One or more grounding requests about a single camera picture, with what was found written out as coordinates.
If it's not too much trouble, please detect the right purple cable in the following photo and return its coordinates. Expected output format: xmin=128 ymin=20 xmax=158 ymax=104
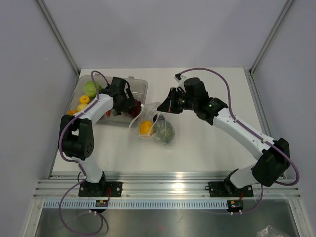
xmin=180 ymin=68 xmax=301 ymax=215

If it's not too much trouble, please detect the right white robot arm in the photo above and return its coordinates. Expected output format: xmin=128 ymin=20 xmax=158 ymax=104
xmin=157 ymin=78 xmax=290 ymax=196

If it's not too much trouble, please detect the purple grape bunch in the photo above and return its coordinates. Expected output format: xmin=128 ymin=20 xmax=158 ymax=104
xmin=127 ymin=99 xmax=142 ymax=118

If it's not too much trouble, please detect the white slotted cable duct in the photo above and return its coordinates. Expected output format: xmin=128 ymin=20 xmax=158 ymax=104
xmin=43 ymin=199 xmax=228 ymax=210

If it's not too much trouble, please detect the aluminium rail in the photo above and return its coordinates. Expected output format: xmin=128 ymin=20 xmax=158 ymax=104
xmin=33 ymin=171 xmax=302 ymax=199

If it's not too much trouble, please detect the clear plastic food tray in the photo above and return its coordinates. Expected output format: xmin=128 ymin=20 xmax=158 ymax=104
xmin=67 ymin=74 xmax=148 ymax=126

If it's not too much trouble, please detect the green netted melon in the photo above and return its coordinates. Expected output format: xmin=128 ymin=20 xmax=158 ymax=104
xmin=154 ymin=120 xmax=175 ymax=144

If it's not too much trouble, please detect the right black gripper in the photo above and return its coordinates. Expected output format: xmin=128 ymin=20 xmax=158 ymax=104
xmin=158 ymin=88 xmax=198 ymax=115

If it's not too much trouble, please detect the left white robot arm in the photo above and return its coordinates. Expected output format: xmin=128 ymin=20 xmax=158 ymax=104
xmin=58 ymin=77 xmax=137 ymax=197

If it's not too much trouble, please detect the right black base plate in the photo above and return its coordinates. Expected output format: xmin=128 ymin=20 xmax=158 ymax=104
xmin=204 ymin=181 xmax=254 ymax=198

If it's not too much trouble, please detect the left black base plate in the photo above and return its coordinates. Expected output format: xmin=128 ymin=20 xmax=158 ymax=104
xmin=78 ymin=181 xmax=122 ymax=198

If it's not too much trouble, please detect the crumpled plastic wrap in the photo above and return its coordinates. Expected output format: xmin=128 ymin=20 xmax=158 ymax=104
xmin=256 ymin=225 xmax=289 ymax=237

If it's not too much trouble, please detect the green cabbage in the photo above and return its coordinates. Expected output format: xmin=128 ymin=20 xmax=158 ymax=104
xmin=83 ymin=81 xmax=97 ymax=98

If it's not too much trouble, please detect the small orange fruit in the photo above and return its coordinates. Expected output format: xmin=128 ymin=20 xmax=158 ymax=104
xmin=67 ymin=110 xmax=77 ymax=116

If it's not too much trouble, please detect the clear zip top bag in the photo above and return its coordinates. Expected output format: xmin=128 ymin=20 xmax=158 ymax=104
xmin=128 ymin=102 xmax=176 ymax=147

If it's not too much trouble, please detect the yellow lemon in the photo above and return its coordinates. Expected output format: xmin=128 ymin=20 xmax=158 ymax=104
xmin=79 ymin=95 xmax=90 ymax=104
xmin=140 ymin=120 xmax=154 ymax=136

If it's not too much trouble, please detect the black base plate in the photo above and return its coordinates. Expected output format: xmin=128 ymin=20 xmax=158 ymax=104
xmin=204 ymin=181 xmax=254 ymax=198
xmin=78 ymin=181 xmax=122 ymax=198

